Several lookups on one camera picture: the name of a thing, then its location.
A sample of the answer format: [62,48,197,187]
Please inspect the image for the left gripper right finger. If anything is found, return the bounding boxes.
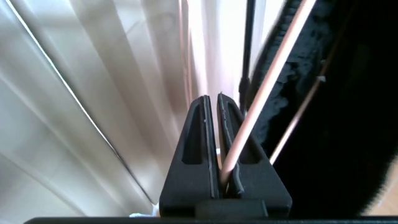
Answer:
[217,92,294,218]

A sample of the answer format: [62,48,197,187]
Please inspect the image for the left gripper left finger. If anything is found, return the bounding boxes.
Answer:
[159,95,219,218]

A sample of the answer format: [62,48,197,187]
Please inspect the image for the black shorts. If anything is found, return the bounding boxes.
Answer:
[245,0,398,218]

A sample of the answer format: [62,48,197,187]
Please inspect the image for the black clothes rack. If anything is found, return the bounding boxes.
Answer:
[238,0,256,115]

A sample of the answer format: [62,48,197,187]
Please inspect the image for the beige curtain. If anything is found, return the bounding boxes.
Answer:
[0,0,287,218]

